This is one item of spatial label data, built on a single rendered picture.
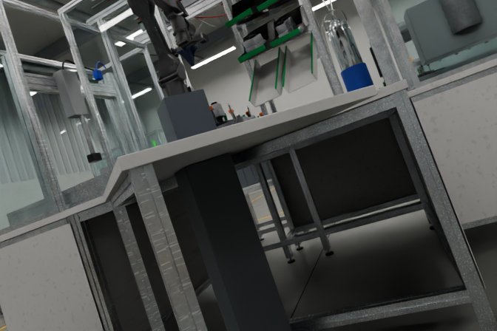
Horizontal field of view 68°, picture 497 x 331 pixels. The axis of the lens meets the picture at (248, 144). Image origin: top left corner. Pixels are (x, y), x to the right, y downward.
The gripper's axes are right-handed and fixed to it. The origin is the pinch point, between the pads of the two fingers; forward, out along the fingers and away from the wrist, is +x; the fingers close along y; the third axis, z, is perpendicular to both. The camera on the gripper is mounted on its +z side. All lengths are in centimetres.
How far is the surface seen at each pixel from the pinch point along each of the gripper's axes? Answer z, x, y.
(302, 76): 14.3, 22.0, -37.4
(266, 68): 26.9, 9.7, -21.8
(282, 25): 11.0, 0.8, -37.5
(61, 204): -1, 36, 86
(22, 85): -2, -24, 87
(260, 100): 12.4, 24.5, -18.2
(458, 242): -4, 93, -67
